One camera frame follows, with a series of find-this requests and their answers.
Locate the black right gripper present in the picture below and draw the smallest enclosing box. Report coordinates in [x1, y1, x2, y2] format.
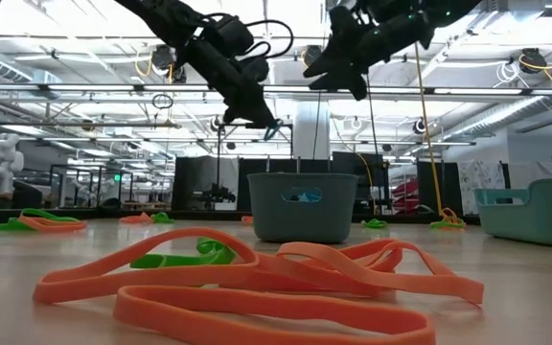
[303, 0, 435, 101]

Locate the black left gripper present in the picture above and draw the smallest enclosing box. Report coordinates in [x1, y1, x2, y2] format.
[179, 14, 277, 128]

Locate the blue rubber band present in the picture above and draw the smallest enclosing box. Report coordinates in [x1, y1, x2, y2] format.
[262, 118, 286, 143]
[280, 187, 324, 203]

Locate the blue plastic basket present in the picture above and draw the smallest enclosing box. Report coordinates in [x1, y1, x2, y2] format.
[246, 172, 359, 244]

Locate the white pillar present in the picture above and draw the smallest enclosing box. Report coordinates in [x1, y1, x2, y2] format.
[293, 98, 331, 162]

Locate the black mesh computer case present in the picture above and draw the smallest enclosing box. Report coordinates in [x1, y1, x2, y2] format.
[331, 151, 386, 215]

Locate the black partition panel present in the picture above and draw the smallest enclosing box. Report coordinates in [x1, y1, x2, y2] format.
[417, 161, 464, 217]
[172, 155, 239, 212]

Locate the red rack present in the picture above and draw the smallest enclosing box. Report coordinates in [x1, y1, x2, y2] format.
[390, 179, 421, 212]

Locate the white patterned cover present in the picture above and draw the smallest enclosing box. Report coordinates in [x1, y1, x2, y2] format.
[457, 159, 507, 215]

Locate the green plastic basket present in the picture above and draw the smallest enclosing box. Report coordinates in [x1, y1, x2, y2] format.
[474, 177, 552, 249]

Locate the black hanging cable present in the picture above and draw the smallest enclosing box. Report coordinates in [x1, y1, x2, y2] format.
[365, 71, 379, 157]

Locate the black camera stand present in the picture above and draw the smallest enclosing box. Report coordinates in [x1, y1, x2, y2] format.
[211, 120, 296, 205]

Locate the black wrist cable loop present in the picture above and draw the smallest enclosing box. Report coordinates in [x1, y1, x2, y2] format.
[240, 18, 295, 61]

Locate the black ceiling cable reel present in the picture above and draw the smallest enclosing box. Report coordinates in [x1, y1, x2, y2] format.
[134, 43, 186, 85]
[517, 46, 552, 87]

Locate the yellow hanging cable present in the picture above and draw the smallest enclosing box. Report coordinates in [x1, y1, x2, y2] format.
[412, 42, 445, 215]

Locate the silver ceiling duct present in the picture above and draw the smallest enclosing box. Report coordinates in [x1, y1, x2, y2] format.
[441, 93, 552, 141]

